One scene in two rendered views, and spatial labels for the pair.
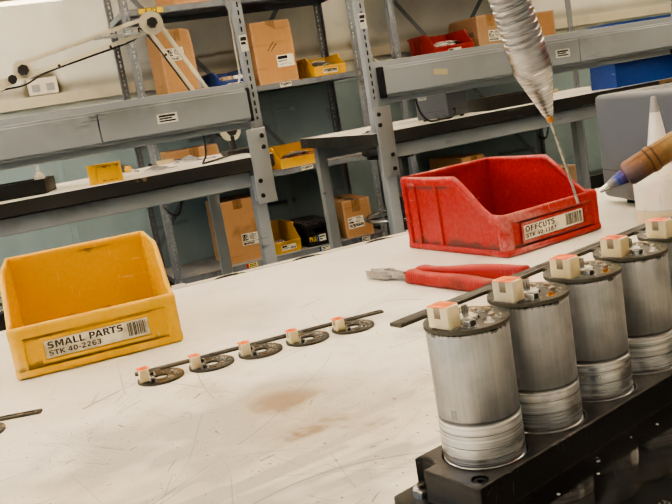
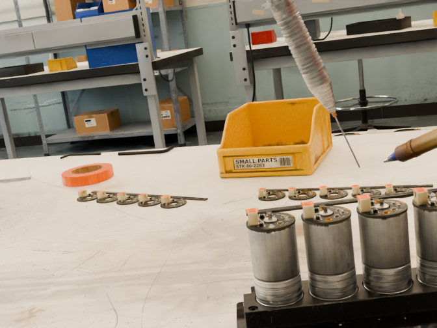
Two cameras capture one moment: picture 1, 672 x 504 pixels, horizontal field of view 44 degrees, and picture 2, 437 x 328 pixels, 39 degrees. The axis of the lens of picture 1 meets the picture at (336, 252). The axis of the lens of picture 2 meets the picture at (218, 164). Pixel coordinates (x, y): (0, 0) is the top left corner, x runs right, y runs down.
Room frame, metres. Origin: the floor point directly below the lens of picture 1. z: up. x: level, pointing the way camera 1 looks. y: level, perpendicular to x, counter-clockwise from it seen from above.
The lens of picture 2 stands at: (-0.01, -0.21, 0.92)
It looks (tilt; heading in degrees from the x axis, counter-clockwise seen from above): 13 degrees down; 40
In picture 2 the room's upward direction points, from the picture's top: 8 degrees counter-clockwise
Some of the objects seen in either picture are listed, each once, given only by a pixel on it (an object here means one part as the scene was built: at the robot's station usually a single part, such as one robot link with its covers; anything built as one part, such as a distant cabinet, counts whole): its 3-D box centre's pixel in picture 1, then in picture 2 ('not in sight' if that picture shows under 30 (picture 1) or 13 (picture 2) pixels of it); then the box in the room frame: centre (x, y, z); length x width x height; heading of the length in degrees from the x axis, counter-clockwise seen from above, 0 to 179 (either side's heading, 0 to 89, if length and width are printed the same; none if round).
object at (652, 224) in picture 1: (660, 227); not in sight; (0.30, -0.12, 0.82); 0.01 x 0.01 x 0.01; 37
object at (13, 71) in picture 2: not in sight; (15, 70); (1.87, 2.62, 0.77); 0.24 x 0.16 x 0.04; 107
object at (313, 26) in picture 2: not in sight; (304, 29); (2.40, 1.21, 0.80); 0.15 x 0.12 x 0.10; 23
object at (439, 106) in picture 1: (441, 105); not in sight; (3.06, -0.47, 0.80); 0.15 x 0.12 x 0.10; 40
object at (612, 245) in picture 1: (616, 245); (422, 196); (0.28, -0.09, 0.82); 0.01 x 0.01 x 0.01; 37
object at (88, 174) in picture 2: not in sight; (88, 174); (0.44, 0.36, 0.76); 0.06 x 0.06 x 0.01
